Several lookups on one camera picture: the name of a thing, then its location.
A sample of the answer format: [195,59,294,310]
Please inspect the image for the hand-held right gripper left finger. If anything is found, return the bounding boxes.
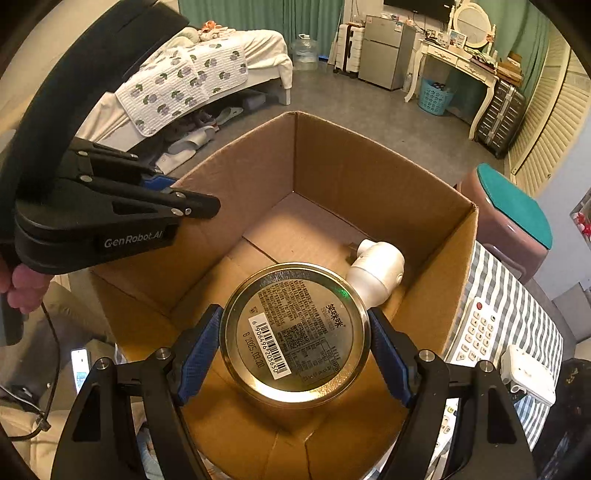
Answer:
[50,304,225,480]

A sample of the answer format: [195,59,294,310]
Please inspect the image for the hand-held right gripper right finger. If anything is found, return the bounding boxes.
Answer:
[368,307,540,480]

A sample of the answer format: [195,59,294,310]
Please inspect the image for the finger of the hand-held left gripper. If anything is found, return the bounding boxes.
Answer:
[59,137,177,190]
[27,174,222,232]

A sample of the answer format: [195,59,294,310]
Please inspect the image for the white security camera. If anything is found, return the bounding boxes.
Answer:
[345,239,406,308]

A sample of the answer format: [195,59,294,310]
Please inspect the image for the white remote control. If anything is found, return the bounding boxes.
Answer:
[443,295,508,365]

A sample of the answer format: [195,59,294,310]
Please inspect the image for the round gold tin can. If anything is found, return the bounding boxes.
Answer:
[221,262,370,408]

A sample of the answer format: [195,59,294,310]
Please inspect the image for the white power adapter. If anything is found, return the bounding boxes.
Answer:
[500,344,557,407]

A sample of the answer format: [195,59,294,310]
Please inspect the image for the brown cardboard box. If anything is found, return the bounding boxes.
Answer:
[90,111,478,480]

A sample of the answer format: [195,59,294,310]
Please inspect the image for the person's left hand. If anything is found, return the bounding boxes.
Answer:
[0,258,52,315]

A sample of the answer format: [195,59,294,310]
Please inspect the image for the white slipper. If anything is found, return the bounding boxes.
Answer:
[154,148,195,176]
[166,127,218,155]

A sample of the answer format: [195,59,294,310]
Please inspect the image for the flower printed blanket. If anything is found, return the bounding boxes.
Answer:
[115,34,250,137]

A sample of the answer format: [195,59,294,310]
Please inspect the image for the smartphone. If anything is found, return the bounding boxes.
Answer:
[70,347,90,393]

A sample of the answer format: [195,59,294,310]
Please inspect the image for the checked tablecloth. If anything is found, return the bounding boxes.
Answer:
[441,242,566,453]

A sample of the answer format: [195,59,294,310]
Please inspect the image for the orange soft toy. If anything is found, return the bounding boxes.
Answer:
[196,21,236,43]

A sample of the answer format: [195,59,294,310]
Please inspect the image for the white bed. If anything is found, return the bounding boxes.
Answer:
[83,25,294,144]

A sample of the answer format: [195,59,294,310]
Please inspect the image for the pink plastic stool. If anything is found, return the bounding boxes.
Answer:
[459,162,554,282]

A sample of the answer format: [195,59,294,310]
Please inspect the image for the dark floral cloth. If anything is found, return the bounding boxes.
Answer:
[549,355,591,462]

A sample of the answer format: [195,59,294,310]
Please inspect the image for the clear water jug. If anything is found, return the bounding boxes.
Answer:
[291,33,319,71]

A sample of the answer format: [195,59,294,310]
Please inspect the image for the green curtain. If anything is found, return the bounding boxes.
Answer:
[178,0,345,61]

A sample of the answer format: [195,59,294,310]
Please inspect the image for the teal seat cushion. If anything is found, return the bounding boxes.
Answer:
[475,162,554,252]

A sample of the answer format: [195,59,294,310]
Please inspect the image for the white suitcase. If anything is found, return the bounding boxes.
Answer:
[333,21,365,75]

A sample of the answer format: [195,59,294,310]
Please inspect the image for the grey mini fridge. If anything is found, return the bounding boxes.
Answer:
[358,15,416,90]

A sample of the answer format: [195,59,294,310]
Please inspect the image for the dark ribbed suitcase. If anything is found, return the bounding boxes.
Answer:
[475,78,527,160]

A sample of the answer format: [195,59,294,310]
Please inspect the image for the blue plastic basket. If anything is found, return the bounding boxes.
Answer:
[418,78,455,116]

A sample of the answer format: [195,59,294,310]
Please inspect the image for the cream louvered doors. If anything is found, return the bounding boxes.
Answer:
[508,32,591,199]

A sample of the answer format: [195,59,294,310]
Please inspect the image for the black television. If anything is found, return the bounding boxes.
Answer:
[383,0,455,23]

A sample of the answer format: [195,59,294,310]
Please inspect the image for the white dressing table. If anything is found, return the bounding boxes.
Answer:
[405,37,500,140]

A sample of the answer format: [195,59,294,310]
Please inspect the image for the oval white mirror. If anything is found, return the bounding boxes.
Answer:
[451,0,496,51]

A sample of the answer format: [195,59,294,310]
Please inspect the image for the black cable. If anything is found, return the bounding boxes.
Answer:
[0,300,61,439]

